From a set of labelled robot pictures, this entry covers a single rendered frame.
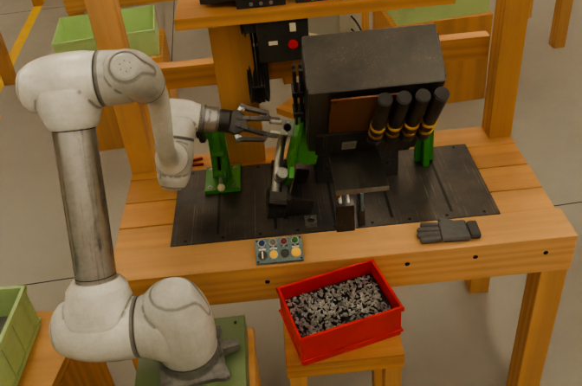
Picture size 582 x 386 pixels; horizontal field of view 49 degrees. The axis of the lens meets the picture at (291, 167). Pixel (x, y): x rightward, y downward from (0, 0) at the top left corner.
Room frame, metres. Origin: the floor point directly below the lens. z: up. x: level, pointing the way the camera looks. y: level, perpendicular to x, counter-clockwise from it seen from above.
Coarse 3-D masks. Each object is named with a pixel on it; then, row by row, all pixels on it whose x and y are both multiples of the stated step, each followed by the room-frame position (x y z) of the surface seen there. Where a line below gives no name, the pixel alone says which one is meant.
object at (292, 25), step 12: (264, 24) 1.96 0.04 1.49; (276, 24) 1.96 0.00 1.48; (288, 24) 1.96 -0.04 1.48; (300, 24) 1.96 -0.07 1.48; (264, 36) 1.96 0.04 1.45; (276, 36) 1.96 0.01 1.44; (288, 36) 1.96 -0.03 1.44; (300, 36) 1.96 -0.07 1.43; (264, 48) 1.96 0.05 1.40; (276, 48) 1.96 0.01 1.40; (288, 48) 1.96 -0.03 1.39; (300, 48) 1.96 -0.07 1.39; (264, 60) 1.96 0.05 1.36; (276, 60) 1.96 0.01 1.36; (288, 60) 1.96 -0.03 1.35
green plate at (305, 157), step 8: (296, 128) 1.73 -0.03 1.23; (304, 128) 1.70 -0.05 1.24; (296, 136) 1.70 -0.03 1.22; (304, 136) 1.70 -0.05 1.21; (296, 144) 1.69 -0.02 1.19; (304, 144) 1.70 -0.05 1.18; (288, 152) 1.77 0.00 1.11; (296, 152) 1.69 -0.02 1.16; (304, 152) 1.70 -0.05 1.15; (312, 152) 1.70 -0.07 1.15; (288, 160) 1.74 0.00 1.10; (296, 160) 1.70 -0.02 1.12; (304, 160) 1.70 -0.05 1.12; (312, 160) 1.70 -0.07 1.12
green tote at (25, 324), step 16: (0, 288) 1.41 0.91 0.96; (16, 288) 1.41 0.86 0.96; (0, 304) 1.41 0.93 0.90; (16, 304) 1.34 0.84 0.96; (16, 320) 1.31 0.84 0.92; (32, 320) 1.38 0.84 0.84; (0, 336) 1.23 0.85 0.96; (16, 336) 1.28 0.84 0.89; (32, 336) 1.34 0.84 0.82; (0, 352) 1.19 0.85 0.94; (16, 352) 1.25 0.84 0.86; (0, 368) 1.16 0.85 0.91; (16, 368) 1.22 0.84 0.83; (0, 384) 1.13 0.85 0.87; (16, 384) 1.19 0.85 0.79
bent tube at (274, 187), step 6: (282, 120) 1.79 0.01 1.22; (288, 120) 1.80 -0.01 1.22; (282, 126) 1.78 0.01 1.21; (288, 126) 1.81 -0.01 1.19; (282, 132) 1.76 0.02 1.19; (288, 132) 1.77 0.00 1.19; (282, 138) 1.83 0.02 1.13; (282, 144) 1.84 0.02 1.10; (276, 150) 1.84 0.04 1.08; (282, 150) 1.83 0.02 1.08; (276, 156) 1.82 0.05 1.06; (282, 156) 1.82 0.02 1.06; (276, 162) 1.80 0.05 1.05; (282, 162) 1.81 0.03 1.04; (276, 168) 1.79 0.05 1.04; (276, 186) 1.74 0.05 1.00
